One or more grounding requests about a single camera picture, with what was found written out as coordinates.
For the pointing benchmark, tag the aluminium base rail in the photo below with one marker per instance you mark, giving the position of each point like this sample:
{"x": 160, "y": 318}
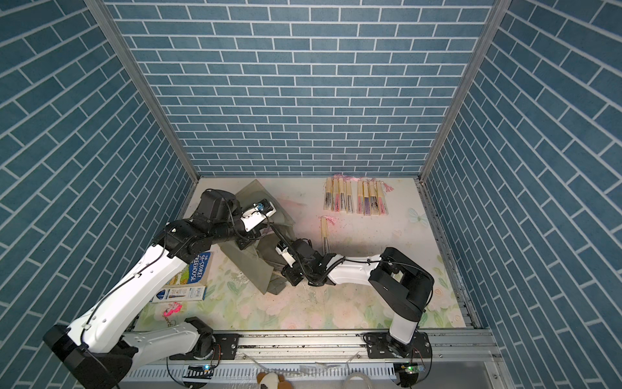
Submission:
{"x": 443, "y": 358}

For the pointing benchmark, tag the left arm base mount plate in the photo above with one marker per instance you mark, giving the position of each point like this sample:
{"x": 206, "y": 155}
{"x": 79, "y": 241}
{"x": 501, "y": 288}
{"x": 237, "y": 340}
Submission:
{"x": 221, "y": 346}

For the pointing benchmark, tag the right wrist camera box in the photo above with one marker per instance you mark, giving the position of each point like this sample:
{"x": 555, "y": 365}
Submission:
{"x": 285, "y": 254}

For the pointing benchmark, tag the olive green canvas tote bag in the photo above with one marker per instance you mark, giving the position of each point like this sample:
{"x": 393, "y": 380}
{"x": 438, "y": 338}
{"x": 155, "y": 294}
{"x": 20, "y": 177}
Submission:
{"x": 260, "y": 262}

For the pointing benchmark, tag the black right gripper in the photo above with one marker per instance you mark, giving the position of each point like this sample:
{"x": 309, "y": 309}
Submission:
{"x": 290, "y": 275}

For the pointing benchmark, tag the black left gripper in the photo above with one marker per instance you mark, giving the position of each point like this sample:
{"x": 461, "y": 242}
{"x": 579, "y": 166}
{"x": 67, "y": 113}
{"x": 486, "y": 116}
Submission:
{"x": 236, "y": 212}

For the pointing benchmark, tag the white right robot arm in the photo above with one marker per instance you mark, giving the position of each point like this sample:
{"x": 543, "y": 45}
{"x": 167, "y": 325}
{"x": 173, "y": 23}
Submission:
{"x": 403, "y": 285}

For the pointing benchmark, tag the white black-inked fan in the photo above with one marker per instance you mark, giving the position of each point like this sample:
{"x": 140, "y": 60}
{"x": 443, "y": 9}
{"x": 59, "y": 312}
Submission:
{"x": 325, "y": 222}

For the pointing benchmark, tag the white blue small box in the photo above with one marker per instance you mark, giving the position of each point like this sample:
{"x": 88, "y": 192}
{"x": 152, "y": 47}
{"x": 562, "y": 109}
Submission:
{"x": 178, "y": 294}

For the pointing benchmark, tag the pink teal fan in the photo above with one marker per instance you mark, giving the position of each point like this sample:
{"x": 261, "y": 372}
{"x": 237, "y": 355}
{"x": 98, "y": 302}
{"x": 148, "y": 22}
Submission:
{"x": 382, "y": 190}

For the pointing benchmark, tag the pink keychain toy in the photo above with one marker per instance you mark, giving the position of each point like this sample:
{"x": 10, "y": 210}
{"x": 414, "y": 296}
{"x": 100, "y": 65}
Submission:
{"x": 172, "y": 308}

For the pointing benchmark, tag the pink folding fan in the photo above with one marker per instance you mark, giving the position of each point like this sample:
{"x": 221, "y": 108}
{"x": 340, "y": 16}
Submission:
{"x": 335, "y": 194}

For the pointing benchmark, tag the blue illustrated book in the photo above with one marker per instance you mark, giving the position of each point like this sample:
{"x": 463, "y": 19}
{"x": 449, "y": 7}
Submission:
{"x": 193, "y": 274}

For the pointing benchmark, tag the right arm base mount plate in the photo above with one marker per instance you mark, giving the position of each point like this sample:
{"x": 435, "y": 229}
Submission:
{"x": 396, "y": 346}

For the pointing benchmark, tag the black patterned bamboo folding fan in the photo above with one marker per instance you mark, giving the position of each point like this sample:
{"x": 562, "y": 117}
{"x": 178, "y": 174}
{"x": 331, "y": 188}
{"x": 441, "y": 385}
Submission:
{"x": 329, "y": 195}

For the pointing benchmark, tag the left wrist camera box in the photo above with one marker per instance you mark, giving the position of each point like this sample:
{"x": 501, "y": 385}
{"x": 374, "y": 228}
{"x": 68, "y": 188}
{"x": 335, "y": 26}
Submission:
{"x": 257, "y": 213}

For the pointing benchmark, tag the brown plush toy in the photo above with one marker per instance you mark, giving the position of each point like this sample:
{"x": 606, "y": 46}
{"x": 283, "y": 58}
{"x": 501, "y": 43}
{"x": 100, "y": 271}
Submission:
{"x": 272, "y": 381}

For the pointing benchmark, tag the purple folding fan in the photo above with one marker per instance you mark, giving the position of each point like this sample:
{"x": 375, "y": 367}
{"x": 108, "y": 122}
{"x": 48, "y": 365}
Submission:
{"x": 366, "y": 198}

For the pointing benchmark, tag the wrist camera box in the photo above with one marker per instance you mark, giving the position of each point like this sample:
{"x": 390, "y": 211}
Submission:
{"x": 285, "y": 254}
{"x": 257, "y": 213}

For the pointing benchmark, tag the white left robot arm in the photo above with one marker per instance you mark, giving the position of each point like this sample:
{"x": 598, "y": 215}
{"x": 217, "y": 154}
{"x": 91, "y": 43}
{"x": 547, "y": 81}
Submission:
{"x": 95, "y": 347}

